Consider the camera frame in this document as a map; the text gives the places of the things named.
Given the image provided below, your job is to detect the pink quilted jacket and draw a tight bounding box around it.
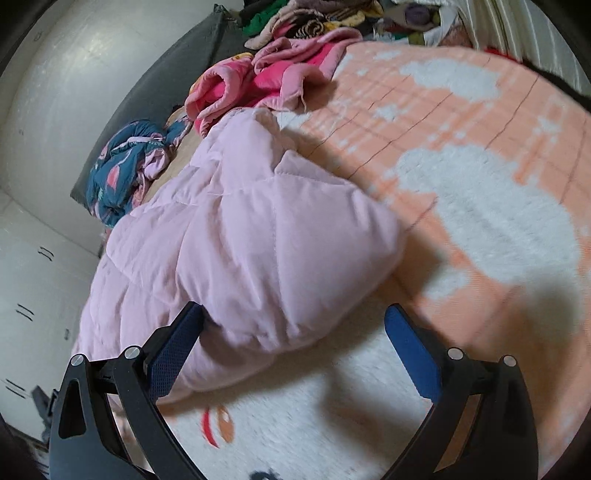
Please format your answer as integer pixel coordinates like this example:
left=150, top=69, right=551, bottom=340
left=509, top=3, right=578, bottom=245
left=74, top=108, right=404, bottom=401

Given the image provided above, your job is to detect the pile of assorted clothes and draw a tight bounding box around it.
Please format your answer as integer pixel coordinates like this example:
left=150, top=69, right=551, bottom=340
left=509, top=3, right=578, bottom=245
left=238, top=1, right=472, bottom=50

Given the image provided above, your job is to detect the white wardrobe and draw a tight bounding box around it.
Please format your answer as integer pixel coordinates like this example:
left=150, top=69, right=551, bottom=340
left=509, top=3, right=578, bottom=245
left=1, top=193, right=98, bottom=440

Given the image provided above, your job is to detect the orange white plaid blanket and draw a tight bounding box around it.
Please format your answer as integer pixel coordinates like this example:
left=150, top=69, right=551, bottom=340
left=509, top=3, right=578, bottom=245
left=163, top=42, right=590, bottom=479

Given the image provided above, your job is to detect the teal pink flamingo quilt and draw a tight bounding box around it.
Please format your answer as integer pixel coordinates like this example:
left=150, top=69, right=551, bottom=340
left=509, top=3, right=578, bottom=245
left=85, top=115, right=192, bottom=228

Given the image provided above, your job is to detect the beige bed sheet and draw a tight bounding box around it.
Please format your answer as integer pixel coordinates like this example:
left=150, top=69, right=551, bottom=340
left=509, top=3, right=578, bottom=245
left=132, top=107, right=201, bottom=206

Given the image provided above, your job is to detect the hot pink fleece garment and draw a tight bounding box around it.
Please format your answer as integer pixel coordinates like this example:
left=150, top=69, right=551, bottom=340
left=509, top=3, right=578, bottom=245
left=184, top=27, right=362, bottom=137

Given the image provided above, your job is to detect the white satin curtain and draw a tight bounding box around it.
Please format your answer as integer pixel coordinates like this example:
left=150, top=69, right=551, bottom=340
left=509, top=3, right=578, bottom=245
left=456, top=1, right=590, bottom=110

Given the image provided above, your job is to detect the dark grey headboard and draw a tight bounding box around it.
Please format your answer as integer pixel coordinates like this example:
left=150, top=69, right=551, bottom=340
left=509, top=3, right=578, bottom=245
left=70, top=5, right=246, bottom=206

